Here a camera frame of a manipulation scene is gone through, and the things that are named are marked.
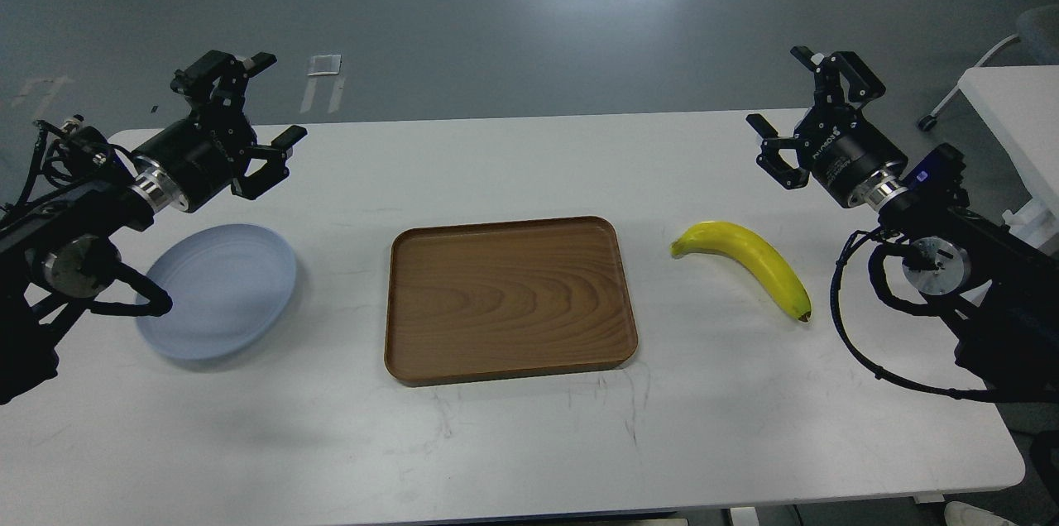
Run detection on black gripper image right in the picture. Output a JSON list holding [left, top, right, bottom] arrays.
[[744, 46, 908, 208]]

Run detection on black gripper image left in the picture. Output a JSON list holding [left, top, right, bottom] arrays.
[[132, 50, 308, 213]]

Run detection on light blue plate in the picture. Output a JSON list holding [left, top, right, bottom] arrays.
[[136, 223, 298, 361]]

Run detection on yellow banana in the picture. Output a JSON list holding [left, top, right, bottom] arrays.
[[669, 221, 812, 323]]

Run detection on white chair base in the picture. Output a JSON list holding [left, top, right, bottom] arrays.
[[917, 5, 1059, 132]]

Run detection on brown wooden tray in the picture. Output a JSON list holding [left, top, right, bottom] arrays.
[[383, 216, 639, 386]]

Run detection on black cable image right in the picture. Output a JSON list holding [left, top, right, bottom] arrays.
[[830, 230, 1059, 404]]

